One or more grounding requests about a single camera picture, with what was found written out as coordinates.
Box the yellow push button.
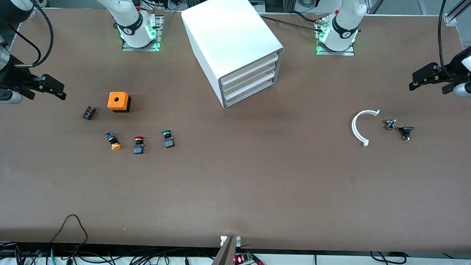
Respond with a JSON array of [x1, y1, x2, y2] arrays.
[[105, 132, 122, 151]]

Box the orange box with black base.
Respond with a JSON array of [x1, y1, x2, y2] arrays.
[[107, 92, 131, 113]]

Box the circuit board with red light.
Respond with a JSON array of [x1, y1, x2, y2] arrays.
[[233, 251, 265, 265]]

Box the white curved plastic bracket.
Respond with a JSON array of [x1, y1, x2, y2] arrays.
[[351, 110, 380, 147]]

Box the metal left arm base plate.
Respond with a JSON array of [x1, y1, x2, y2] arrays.
[[316, 17, 355, 56]]

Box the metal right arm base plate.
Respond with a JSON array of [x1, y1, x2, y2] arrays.
[[121, 15, 164, 52]]

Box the black looped cable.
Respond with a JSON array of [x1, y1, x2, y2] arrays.
[[50, 215, 89, 258]]

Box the short black table cable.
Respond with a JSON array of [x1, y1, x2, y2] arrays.
[[291, 11, 321, 23]]

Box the long black table cable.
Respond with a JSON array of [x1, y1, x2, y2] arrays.
[[259, 15, 324, 33]]

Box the black coiled cable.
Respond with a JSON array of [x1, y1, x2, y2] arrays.
[[370, 251, 407, 265]]

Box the tangled black cables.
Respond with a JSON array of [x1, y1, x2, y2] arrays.
[[0, 241, 217, 265]]

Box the grey metal post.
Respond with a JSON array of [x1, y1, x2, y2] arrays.
[[212, 236, 238, 265]]

